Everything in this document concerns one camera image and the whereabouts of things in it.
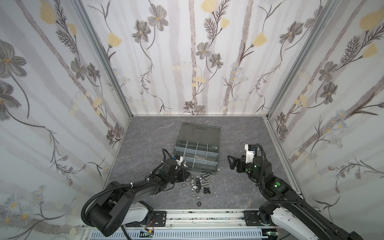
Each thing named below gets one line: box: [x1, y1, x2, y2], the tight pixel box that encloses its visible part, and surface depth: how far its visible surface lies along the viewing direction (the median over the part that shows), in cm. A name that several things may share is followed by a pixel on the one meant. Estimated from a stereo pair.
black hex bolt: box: [203, 187, 211, 194], surface depth 85 cm
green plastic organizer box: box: [172, 121, 221, 175], surface depth 100 cm
